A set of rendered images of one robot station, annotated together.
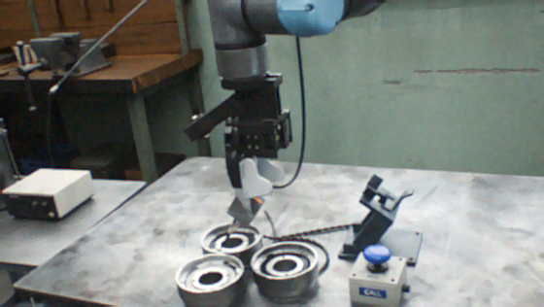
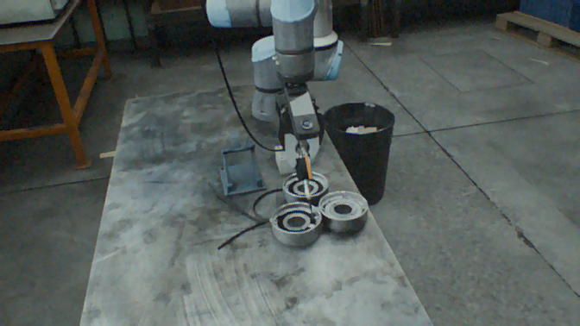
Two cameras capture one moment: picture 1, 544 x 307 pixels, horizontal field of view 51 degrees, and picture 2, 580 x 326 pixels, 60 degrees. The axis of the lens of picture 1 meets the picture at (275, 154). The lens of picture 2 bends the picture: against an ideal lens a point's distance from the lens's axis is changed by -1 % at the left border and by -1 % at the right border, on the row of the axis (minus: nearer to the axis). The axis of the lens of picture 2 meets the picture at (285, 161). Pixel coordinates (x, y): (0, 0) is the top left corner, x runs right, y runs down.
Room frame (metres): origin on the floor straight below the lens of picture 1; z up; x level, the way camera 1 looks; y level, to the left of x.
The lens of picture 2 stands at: (1.34, 0.79, 1.49)
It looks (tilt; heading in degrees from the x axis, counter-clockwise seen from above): 31 degrees down; 236
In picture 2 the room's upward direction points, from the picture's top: 4 degrees counter-clockwise
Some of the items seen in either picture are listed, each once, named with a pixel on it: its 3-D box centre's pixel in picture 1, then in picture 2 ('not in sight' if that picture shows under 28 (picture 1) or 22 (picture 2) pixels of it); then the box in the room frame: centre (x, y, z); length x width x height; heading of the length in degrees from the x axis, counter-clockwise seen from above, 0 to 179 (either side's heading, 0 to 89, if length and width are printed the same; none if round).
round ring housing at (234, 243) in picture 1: (232, 247); (296, 224); (0.86, 0.09, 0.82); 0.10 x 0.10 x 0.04
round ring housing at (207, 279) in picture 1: (211, 283); (343, 212); (0.76, 0.12, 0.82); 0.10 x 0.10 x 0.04
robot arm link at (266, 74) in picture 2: not in sight; (274, 60); (0.55, -0.43, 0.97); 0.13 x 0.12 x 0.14; 137
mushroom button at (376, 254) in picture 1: (377, 264); not in sight; (0.71, -0.13, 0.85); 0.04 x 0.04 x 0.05
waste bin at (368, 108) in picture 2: not in sight; (357, 155); (-0.12, -0.78, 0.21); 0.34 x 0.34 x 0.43
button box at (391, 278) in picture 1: (382, 280); (291, 157); (0.71, -0.14, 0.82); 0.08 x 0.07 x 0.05; 65
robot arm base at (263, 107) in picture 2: not in sight; (274, 96); (0.55, -0.43, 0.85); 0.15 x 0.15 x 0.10
